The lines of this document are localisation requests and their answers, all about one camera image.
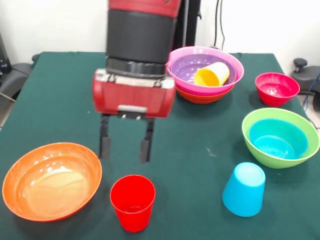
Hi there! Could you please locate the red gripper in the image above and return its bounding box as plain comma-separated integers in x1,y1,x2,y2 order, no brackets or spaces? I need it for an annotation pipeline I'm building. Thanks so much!
91,74,177,165

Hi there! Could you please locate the red cup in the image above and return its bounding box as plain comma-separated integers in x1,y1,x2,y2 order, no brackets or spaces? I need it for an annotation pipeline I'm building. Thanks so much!
109,174,157,233

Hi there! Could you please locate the orange bowl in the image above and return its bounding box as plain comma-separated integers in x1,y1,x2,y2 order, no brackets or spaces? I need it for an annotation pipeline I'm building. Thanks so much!
174,84,232,105
1,142,103,223

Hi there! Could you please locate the purple bowl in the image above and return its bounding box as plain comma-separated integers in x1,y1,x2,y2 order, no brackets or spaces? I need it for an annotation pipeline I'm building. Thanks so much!
171,53,238,87

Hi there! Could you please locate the yellow cup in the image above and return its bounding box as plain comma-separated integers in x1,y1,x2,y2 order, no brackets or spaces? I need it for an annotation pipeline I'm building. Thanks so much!
193,61,231,87

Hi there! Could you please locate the large pink bowl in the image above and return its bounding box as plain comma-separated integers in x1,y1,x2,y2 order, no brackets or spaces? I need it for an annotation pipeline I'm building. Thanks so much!
166,46,245,97

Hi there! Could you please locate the blue bowl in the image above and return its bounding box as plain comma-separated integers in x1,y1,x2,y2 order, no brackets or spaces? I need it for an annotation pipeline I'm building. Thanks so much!
249,118,309,160

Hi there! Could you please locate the dark green tablecloth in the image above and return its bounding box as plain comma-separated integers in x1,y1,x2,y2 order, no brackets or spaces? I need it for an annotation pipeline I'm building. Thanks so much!
0,51,320,240

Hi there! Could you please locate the green bowl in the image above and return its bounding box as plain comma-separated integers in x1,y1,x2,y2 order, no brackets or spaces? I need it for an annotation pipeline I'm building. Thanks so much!
241,107,320,170

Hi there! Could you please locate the light blue cup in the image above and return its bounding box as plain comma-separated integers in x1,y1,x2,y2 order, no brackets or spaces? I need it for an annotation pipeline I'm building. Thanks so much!
222,161,267,218

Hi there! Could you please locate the black caster leg with knob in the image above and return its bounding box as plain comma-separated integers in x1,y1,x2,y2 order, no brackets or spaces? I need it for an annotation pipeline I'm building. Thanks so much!
291,57,320,112
0,53,41,103

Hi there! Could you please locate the small crimson bowl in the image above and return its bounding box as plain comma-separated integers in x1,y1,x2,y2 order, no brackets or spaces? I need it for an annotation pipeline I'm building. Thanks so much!
254,72,301,107

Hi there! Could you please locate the black wall cable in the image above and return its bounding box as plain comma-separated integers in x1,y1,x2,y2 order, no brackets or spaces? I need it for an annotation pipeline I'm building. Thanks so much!
209,0,227,51

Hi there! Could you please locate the blue cable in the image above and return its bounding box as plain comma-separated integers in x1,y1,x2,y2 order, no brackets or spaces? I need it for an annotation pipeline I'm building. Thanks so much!
302,72,320,111

